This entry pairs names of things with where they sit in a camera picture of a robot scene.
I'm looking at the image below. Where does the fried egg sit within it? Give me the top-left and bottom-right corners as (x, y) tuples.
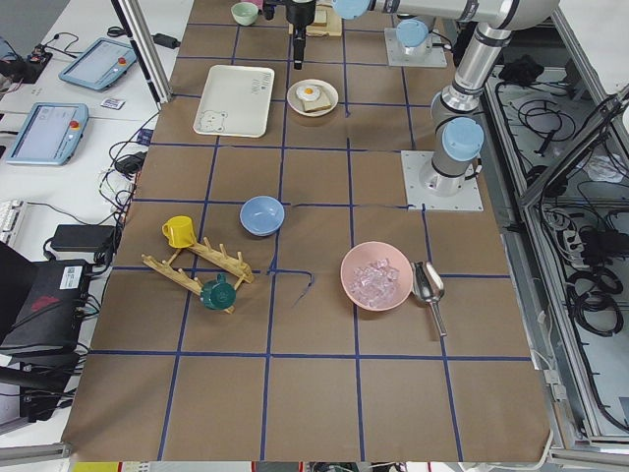
(295, 84), (321, 102)

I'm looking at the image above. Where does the far teach pendant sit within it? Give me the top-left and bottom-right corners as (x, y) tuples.
(58, 37), (137, 90)

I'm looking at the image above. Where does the yellow mug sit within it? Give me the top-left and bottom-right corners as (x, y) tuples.
(161, 215), (197, 249)

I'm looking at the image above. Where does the wooden cutting board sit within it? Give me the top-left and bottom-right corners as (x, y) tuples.
(307, 5), (342, 37)

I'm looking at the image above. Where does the large black power brick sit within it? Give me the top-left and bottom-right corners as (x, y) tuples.
(50, 224), (114, 253)

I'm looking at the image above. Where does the black power adapter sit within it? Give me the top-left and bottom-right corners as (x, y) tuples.
(152, 33), (181, 49)

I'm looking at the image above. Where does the bread slice on plate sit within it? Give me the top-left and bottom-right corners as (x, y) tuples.
(301, 92), (331, 113)

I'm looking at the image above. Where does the teach pendant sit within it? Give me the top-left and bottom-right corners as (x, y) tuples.
(58, 37), (137, 90)
(6, 102), (89, 166)

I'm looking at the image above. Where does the metal scoop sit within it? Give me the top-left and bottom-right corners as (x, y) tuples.
(412, 261), (447, 337)

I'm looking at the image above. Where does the cream bear tray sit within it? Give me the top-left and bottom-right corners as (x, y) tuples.
(193, 65), (275, 138)

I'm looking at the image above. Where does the black laptop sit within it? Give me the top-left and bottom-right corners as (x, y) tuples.
(1, 244), (92, 433)

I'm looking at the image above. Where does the wooden mug rack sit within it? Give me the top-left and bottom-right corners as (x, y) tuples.
(142, 236), (256, 316)

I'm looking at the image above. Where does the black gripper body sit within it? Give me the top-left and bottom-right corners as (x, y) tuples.
(285, 0), (315, 39)

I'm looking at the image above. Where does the green bowl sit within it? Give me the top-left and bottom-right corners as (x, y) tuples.
(231, 1), (258, 27)

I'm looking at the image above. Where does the blue bowl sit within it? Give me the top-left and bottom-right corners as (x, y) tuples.
(240, 196), (285, 237)

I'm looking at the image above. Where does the near teach pendant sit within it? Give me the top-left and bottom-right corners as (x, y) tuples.
(6, 102), (89, 166)

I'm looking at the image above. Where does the pink bowl with ice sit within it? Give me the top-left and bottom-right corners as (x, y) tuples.
(340, 241), (414, 311)

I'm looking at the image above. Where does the small white card box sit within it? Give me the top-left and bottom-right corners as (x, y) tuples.
(100, 98), (125, 110)

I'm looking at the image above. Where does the white round plate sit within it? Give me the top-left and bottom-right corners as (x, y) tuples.
(286, 79), (339, 117)

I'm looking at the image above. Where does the dark green mug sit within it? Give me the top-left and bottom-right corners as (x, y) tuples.
(200, 273), (236, 310)

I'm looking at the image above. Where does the bread slice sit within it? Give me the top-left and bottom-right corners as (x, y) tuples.
(301, 92), (331, 113)
(313, 8), (327, 28)

